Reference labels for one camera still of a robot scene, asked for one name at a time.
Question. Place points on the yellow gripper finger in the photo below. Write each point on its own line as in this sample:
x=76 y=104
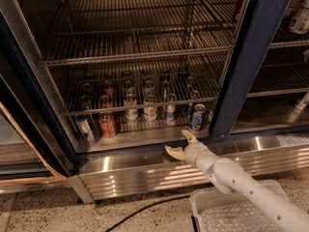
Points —
x=176 y=153
x=189 y=137

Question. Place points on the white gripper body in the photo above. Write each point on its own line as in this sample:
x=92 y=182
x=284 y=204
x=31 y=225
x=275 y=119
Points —
x=192 y=153

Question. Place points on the blue silver redbull can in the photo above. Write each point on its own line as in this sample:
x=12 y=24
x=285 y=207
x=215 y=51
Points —
x=170 y=110

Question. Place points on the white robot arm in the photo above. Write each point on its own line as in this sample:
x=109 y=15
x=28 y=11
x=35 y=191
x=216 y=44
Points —
x=227 y=176

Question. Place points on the dark blue can front right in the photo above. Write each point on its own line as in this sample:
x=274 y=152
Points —
x=198 y=117

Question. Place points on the white red can front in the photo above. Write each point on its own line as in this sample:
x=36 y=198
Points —
x=149 y=110

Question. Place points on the white green can front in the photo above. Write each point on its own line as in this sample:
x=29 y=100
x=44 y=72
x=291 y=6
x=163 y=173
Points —
x=130 y=103

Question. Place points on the red cola can front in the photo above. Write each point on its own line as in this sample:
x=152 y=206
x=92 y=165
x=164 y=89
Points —
x=107 y=124

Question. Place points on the red cola can second row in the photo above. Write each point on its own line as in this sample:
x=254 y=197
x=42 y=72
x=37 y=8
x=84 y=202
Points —
x=105 y=101

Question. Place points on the silver can front left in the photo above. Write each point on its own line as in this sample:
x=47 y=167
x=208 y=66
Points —
x=84 y=128

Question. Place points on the stainless steel display fridge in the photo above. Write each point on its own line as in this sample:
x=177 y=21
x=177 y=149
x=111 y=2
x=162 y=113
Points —
x=268 y=136

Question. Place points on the silver can right compartment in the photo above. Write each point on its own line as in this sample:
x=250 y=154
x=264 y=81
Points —
x=303 y=102

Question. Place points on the open glass fridge door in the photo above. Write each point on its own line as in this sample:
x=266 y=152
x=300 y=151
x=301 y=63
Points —
x=30 y=156

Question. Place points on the can on right upper shelf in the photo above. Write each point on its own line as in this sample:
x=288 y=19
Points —
x=299 y=23

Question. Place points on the white plastic bin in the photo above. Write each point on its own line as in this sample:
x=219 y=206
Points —
x=215 y=211

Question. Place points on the middle wire fridge shelf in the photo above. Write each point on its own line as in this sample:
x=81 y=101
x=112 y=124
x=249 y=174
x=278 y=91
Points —
x=158 y=77

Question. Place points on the wire fridge shelf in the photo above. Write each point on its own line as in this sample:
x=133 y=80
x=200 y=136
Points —
x=98 y=31
x=158 y=77

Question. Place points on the right compartment wire shelf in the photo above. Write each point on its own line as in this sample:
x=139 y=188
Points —
x=285 y=69

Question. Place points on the dark blue fridge door frame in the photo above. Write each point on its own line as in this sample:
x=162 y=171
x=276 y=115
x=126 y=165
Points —
x=258 y=28

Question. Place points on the upper wire fridge shelf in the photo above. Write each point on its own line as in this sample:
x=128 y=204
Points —
x=98 y=31

